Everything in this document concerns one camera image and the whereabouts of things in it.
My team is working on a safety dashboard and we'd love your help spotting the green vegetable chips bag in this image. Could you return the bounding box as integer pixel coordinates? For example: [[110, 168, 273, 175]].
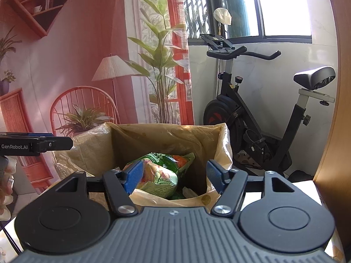
[[123, 153, 195, 199]]

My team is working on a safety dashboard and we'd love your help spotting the white cloth on pole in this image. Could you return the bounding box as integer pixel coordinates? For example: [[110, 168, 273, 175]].
[[213, 7, 232, 26]]

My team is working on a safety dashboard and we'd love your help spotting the person left hand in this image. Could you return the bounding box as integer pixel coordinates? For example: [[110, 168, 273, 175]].
[[0, 156, 17, 221]]

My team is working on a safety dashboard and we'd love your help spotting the cardboard box with plastic liner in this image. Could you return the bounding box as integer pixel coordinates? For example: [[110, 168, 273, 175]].
[[53, 122, 233, 210]]

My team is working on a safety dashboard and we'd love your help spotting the printed room backdrop cloth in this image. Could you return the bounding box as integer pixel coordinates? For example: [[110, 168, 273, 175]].
[[0, 0, 195, 195]]

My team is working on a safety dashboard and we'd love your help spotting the wooden headboard panel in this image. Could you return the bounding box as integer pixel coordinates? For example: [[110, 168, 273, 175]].
[[314, 0, 350, 260]]

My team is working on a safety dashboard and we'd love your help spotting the window with black frame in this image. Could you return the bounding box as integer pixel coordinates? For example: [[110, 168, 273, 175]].
[[182, 0, 312, 45]]

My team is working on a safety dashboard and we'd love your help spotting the black exercise bike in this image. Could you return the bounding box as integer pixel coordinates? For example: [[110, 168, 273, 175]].
[[202, 34, 337, 177]]

